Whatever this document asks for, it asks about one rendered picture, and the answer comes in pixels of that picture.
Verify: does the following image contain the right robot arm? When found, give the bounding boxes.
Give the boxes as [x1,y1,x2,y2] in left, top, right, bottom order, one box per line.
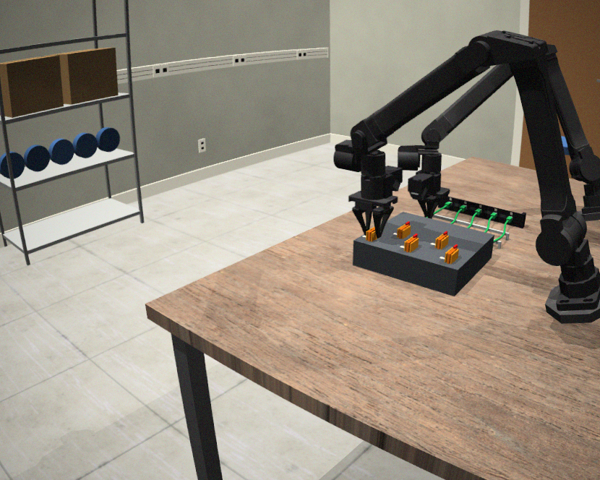
[398,44,600,214]

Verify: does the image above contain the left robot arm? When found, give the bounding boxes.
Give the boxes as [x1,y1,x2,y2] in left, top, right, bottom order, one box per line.
[333,30,600,311]

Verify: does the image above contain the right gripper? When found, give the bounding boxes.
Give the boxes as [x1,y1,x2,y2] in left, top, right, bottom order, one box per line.
[418,187,450,219]

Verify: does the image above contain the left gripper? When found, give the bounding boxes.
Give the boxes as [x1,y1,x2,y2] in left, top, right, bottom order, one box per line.
[348,174,398,238]

